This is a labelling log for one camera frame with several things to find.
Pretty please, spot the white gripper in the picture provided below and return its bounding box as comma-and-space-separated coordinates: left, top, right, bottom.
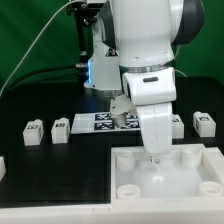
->
136, 103, 172, 154

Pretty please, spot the white square table top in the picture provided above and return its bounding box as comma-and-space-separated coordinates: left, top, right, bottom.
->
111, 144, 224, 200

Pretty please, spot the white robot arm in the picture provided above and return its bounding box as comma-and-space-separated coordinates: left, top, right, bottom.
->
84, 0, 204, 154

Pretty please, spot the white fiducial tag plate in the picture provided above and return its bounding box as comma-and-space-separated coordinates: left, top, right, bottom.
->
71, 112, 140, 134

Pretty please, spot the white L-shaped obstacle fence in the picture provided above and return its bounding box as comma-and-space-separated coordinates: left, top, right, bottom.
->
0, 145, 224, 224

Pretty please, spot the white block left edge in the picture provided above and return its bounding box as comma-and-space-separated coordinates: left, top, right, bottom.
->
0, 157, 6, 182

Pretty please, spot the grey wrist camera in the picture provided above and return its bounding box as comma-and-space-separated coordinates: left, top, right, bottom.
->
110, 94, 136, 128

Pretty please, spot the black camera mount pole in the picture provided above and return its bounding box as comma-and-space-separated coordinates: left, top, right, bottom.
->
66, 0, 97, 58

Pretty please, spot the black cable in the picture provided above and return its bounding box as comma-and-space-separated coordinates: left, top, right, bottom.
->
6, 65, 88, 93

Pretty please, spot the white cable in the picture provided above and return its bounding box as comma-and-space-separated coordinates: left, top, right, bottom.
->
0, 0, 81, 98

